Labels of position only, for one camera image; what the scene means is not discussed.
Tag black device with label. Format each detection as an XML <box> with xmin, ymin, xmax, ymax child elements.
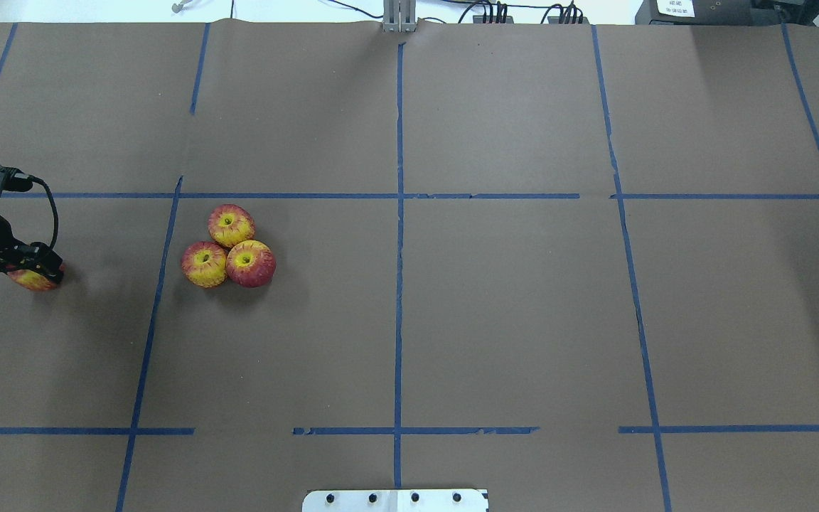
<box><xmin>634</xmin><ymin>1</ymin><xmax>819</xmax><ymax>26</ymax></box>

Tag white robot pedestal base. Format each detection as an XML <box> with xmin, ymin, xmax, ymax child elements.
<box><xmin>301</xmin><ymin>489</ymin><xmax>490</xmax><ymax>511</ymax></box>

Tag lone red yellow apple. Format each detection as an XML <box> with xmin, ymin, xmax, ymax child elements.
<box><xmin>6</xmin><ymin>270</ymin><xmax>60</xmax><ymax>292</ymax></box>

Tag black cables on table edge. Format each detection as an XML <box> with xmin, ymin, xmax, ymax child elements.
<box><xmin>324</xmin><ymin>0</ymin><xmax>588</xmax><ymax>25</ymax></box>

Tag red yellow apple far front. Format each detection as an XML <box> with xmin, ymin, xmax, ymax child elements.
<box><xmin>208</xmin><ymin>203</ymin><xmax>256</xmax><ymax>249</ymax></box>

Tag silver aluminium frame post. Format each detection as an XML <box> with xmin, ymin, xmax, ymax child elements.
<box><xmin>382</xmin><ymin>0</ymin><xmax>418</xmax><ymax>33</ymax></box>

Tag red yellow apple near pedestal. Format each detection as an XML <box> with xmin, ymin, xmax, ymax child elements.
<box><xmin>225</xmin><ymin>240</ymin><xmax>277</xmax><ymax>288</ymax></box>

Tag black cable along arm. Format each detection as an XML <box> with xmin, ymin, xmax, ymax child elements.
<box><xmin>29</xmin><ymin>176</ymin><xmax>60</xmax><ymax>251</ymax></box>

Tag red yellow apple beside tape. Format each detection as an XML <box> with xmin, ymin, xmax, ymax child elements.
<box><xmin>180</xmin><ymin>242</ymin><xmax>228</xmax><ymax>289</ymax></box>

